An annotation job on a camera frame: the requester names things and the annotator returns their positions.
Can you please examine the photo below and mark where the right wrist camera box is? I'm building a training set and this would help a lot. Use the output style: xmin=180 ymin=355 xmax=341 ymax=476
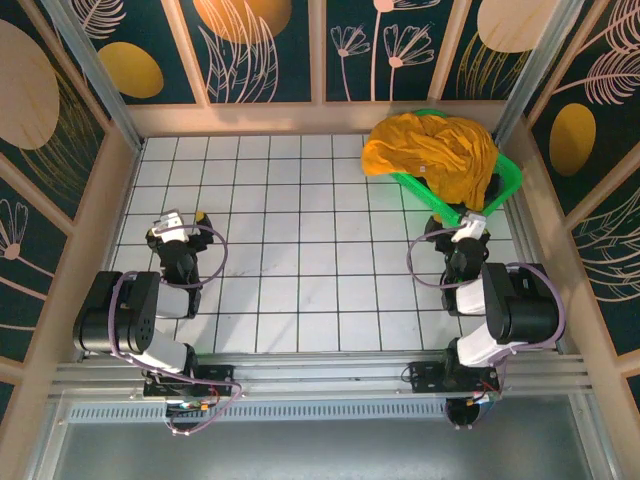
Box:
xmin=451 ymin=211 xmax=488 ymax=244

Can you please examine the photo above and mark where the aluminium corner post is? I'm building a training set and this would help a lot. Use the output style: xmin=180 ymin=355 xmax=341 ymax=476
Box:
xmin=493 ymin=0 xmax=587 ymax=147
xmin=39 ymin=0 xmax=145 ymax=152

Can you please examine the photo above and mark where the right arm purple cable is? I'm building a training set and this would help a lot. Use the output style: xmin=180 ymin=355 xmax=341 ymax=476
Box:
xmin=406 ymin=227 xmax=567 ymax=432

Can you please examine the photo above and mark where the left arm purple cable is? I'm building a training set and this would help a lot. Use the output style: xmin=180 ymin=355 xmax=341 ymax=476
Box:
xmin=107 ymin=224 xmax=246 ymax=436

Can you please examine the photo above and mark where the yellow t-shirt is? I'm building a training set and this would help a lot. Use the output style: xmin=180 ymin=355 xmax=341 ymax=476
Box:
xmin=360 ymin=112 xmax=500 ymax=212

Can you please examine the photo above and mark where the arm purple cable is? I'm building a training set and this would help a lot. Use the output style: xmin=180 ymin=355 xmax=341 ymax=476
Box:
xmin=107 ymin=224 xmax=246 ymax=436
xmin=406 ymin=227 xmax=567 ymax=432

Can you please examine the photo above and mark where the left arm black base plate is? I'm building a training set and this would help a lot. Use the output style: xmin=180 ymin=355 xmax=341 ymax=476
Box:
xmin=143 ymin=363 xmax=236 ymax=399

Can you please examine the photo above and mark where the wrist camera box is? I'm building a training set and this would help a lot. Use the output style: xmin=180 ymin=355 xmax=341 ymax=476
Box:
xmin=152 ymin=212 xmax=189 ymax=239
xmin=451 ymin=211 xmax=488 ymax=244

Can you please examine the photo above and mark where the round black base electronics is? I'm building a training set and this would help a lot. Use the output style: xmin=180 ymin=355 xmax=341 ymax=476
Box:
xmin=443 ymin=397 xmax=494 ymax=431

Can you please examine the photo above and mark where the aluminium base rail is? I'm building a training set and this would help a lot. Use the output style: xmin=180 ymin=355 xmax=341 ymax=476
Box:
xmin=47 ymin=349 xmax=596 ymax=401

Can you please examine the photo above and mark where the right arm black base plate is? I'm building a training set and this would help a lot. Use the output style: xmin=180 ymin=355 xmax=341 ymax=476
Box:
xmin=402 ymin=359 xmax=501 ymax=397

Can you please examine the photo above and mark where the perforated metal strip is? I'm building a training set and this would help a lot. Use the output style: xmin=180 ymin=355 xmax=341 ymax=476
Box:
xmin=67 ymin=402 xmax=451 ymax=424

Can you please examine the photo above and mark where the green plastic basket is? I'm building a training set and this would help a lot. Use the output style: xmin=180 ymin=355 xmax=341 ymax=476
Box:
xmin=389 ymin=108 xmax=525 ymax=226

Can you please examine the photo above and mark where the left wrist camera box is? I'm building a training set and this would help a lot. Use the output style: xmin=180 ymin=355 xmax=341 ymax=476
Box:
xmin=152 ymin=212 xmax=189 ymax=239

